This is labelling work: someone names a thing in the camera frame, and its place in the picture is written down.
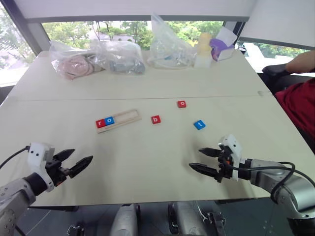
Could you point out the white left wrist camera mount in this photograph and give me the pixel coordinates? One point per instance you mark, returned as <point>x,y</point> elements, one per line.
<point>37,153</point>

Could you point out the plastic bag with white tubing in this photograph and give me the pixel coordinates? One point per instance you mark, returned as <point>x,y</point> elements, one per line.
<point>169,51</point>

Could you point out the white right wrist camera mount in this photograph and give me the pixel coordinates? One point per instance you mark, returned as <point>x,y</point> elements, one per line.
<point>232,146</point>

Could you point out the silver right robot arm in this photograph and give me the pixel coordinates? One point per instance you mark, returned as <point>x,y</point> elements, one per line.
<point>295,191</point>

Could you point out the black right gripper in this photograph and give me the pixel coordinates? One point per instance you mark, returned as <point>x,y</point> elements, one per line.
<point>225,169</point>

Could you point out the blue tile letter o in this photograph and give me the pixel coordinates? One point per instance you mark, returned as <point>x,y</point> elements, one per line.
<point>109,121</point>

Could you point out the red tile letter o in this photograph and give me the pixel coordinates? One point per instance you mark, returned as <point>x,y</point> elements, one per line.
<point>182,104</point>

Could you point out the grey rounded shape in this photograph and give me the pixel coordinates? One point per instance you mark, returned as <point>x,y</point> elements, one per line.
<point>124,221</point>
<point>187,218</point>

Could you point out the purple tissue box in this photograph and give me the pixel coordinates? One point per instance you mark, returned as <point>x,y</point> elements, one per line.
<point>221,49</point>

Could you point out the red tile letter b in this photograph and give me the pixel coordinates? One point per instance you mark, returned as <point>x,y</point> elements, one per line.
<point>155,120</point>

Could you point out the wooden letter tray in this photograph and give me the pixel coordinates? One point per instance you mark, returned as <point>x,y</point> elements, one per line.
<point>128,117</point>

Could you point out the black chair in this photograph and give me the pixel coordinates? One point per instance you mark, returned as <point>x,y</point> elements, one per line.
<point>275,73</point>

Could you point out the person's bare forearm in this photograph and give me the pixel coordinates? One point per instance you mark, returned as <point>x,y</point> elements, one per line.
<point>302,63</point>

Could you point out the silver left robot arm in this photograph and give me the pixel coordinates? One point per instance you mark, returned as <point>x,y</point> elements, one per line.
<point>17,191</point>

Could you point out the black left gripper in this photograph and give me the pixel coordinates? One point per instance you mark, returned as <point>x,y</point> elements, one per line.
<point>57,172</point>

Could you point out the red tile letter r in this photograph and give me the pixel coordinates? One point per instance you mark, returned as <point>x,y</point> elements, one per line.
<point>100,123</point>

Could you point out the person in red shirt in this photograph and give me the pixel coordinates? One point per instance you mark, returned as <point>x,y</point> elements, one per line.
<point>300,103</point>

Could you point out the blue letter t block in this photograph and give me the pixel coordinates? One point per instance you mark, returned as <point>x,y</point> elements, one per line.
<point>199,125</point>

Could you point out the cream plastic bottle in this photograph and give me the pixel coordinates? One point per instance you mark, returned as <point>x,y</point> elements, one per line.
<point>203,54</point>

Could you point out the plastic bag with pink items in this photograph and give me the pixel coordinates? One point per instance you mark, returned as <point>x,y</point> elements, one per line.
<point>73,65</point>

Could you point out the plastic bag with grey items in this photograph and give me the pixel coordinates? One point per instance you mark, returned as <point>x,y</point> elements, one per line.
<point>125,65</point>

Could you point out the black metal clip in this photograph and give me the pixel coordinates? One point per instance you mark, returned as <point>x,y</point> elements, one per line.
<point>75,231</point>
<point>216,222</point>

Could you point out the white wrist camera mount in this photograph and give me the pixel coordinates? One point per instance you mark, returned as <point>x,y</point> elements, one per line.
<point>37,153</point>
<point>232,146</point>

